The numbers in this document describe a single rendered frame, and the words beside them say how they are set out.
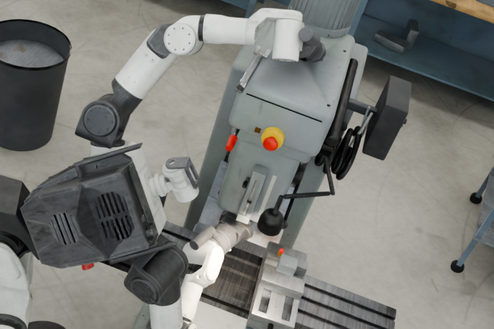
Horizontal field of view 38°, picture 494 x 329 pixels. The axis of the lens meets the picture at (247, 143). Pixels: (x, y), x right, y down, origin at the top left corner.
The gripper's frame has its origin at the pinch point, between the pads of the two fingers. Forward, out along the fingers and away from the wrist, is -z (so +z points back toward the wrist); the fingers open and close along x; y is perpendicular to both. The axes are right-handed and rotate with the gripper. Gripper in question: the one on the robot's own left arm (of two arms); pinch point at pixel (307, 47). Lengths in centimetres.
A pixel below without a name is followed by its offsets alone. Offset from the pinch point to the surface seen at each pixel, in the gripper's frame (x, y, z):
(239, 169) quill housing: -3.6, -41.6, -12.2
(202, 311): 2, -96, -39
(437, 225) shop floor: 61, -56, -286
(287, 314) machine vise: 28, -80, -37
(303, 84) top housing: 6.2, -9.0, 8.5
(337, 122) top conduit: 17.5, -13.9, 0.5
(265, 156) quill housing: 2.4, -33.7, -9.7
